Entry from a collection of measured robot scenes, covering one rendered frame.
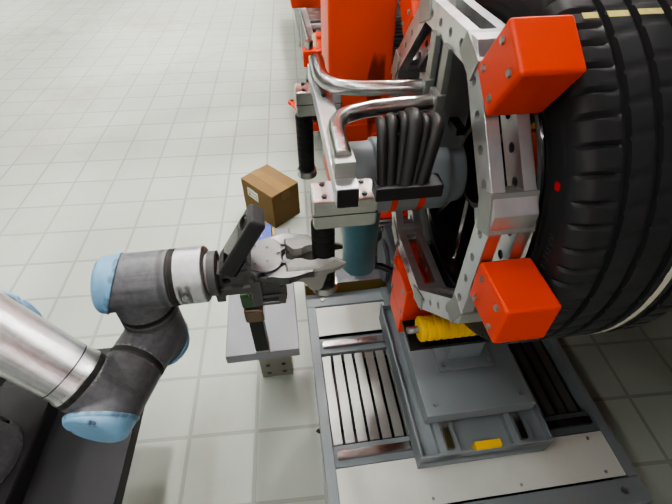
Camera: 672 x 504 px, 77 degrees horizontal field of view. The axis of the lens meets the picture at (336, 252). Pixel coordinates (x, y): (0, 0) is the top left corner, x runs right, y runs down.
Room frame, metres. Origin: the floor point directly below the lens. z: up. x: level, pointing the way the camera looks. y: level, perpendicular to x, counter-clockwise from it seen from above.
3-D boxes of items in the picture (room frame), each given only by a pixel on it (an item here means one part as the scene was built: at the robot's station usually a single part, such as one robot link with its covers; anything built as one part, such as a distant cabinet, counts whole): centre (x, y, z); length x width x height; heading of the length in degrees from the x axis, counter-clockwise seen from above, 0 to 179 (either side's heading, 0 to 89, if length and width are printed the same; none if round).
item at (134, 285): (0.44, 0.31, 0.81); 0.12 x 0.09 x 0.10; 98
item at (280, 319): (0.75, 0.20, 0.44); 0.43 x 0.17 x 0.03; 8
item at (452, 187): (0.67, -0.12, 0.85); 0.21 x 0.14 x 0.14; 98
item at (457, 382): (0.70, -0.36, 0.32); 0.40 x 0.30 x 0.28; 8
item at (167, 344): (0.42, 0.31, 0.69); 0.12 x 0.09 x 0.12; 170
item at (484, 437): (0.67, -0.36, 0.13); 0.50 x 0.36 x 0.10; 8
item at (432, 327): (0.57, -0.31, 0.51); 0.29 x 0.06 x 0.06; 98
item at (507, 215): (0.68, -0.19, 0.85); 0.54 x 0.07 x 0.54; 8
